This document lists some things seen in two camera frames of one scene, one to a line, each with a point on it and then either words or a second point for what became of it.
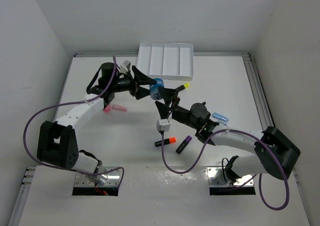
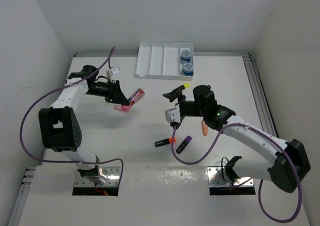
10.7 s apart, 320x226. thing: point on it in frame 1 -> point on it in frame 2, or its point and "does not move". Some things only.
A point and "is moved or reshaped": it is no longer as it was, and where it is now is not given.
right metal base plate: x=218 y=176 does not move
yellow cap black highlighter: x=186 y=86 does not move
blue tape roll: x=154 y=93 -> x=185 y=56
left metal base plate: x=110 y=178 does not move
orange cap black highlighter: x=170 y=140 does not move
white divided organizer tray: x=167 y=61 does not move
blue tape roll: x=159 y=82 -> x=188 y=69
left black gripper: x=140 y=79 -> x=114 y=94
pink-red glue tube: x=107 y=109 is moved or reshaped
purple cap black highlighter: x=184 y=144 does not move
